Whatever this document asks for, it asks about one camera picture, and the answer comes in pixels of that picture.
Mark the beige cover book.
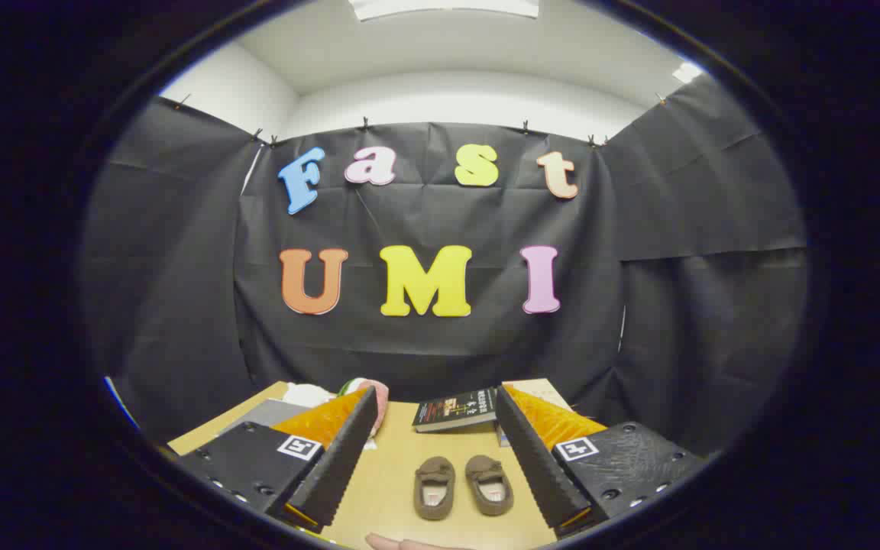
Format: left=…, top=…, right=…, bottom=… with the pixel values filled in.
left=503, top=379, right=572, bottom=413

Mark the brown moccasin shoe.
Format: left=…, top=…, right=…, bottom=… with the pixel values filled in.
left=464, top=455, right=515, bottom=516
left=413, top=457, right=457, bottom=522

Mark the beige fabric storage box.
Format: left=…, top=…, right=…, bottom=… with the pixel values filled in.
left=218, top=399, right=311, bottom=436

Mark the black cover book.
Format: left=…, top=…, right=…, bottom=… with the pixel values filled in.
left=412, top=388, right=499, bottom=434

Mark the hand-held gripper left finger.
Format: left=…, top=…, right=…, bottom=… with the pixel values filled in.
left=175, top=386, right=380, bottom=534

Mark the white plush toy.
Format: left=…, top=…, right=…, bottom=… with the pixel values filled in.
left=283, top=383, right=336, bottom=408

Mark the large ceiling light panel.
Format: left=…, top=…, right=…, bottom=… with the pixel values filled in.
left=348, top=0, right=540, bottom=21

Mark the black backdrop cloth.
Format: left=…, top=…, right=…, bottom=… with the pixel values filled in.
left=81, top=75, right=809, bottom=459

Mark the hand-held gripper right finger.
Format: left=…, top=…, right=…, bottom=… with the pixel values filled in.
left=495, top=384, right=708, bottom=539

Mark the watermelon slice plush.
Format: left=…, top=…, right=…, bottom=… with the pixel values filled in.
left=337, top=377, right=390, bottom=438

